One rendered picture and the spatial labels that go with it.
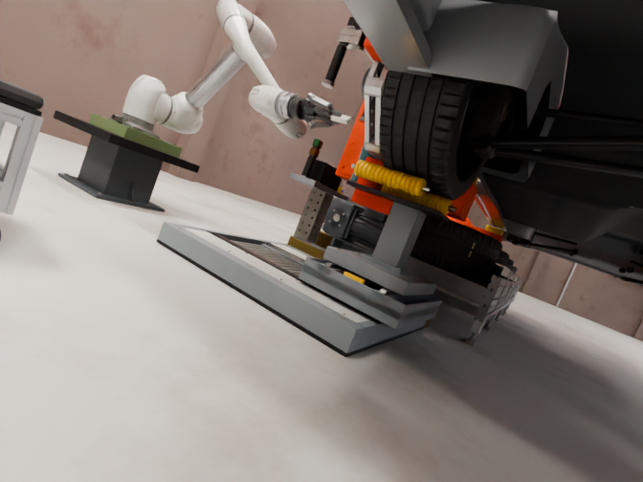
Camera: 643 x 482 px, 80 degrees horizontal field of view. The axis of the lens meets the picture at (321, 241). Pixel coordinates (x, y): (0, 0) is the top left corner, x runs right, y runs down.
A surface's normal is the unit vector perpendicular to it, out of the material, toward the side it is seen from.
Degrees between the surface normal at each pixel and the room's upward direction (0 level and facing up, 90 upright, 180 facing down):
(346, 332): 90
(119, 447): 0
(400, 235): 90
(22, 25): 90
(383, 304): 90
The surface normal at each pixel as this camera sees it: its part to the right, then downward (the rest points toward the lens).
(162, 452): 0.36, -0.93
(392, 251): -0.48, -0.11
